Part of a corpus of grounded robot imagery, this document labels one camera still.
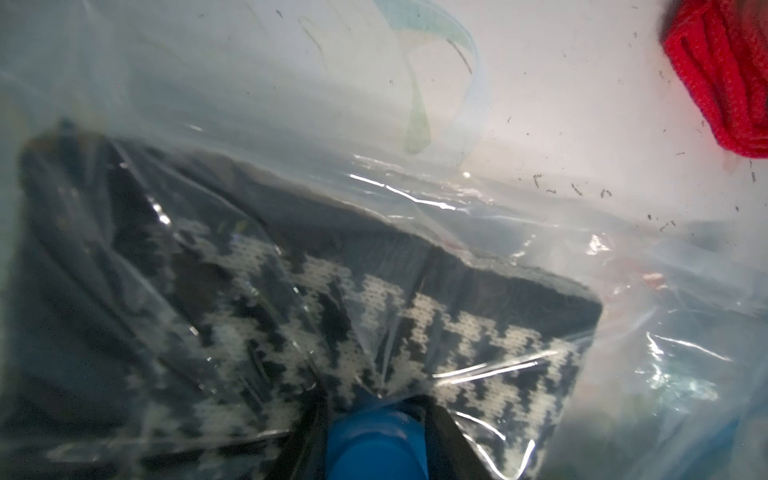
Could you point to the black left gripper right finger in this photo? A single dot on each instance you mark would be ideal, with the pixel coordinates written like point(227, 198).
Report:
point(449, 454)

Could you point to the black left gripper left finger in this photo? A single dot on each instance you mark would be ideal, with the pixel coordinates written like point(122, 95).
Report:
point(304, 454)

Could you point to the clear plastic vacuum bag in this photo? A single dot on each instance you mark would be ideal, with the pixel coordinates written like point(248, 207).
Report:
point(396, 108)

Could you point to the red knitted scarf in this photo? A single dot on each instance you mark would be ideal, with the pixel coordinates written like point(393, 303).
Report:
point(718, 49)

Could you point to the houndstooth black white scarf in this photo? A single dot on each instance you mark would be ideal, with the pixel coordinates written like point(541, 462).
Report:
point(173, 315)

